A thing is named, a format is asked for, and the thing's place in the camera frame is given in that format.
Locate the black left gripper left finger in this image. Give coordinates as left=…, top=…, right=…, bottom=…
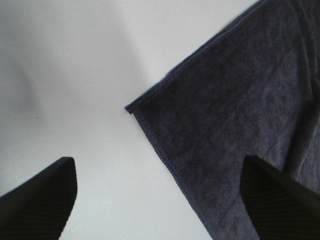
left=0, top=157, right=78, bottom=240

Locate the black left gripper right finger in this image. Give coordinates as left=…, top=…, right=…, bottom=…
left=239, top=155, right=320, bottom=240

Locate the dark navy towel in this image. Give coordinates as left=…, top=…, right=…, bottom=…
left=126, top=0, right=320, bottom=240

